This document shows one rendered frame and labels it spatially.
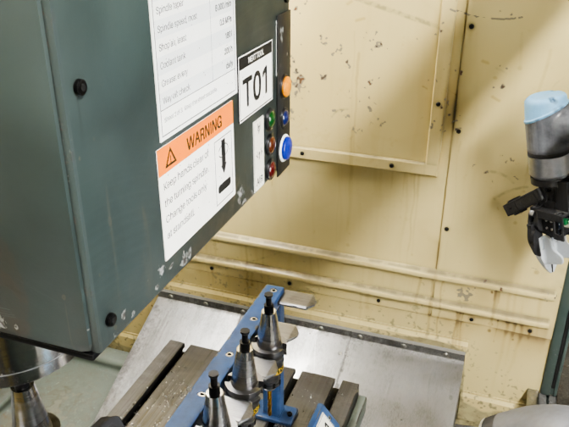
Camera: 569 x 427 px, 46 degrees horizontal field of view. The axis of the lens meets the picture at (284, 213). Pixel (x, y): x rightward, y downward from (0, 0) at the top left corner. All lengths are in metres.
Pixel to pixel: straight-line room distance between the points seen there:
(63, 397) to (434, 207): 1.22
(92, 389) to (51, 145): 1.74
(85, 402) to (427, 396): 0.99
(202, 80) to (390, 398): 1.28
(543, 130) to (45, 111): 0.99
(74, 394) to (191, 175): 1.60
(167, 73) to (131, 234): 0.13
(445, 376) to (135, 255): 1.34
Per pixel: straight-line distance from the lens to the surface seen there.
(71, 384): 2.22
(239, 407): 1.11
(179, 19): 0.59
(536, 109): 1.29
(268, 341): 1.19
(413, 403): 1.78
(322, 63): 1.58
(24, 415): 0.86
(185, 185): 0.62
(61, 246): 0.51
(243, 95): 0.72
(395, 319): 1.81
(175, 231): 0.62
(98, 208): 0.51
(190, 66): 0.61
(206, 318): 1.97
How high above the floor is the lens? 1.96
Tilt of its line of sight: 26 degrees down
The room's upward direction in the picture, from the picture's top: straight up
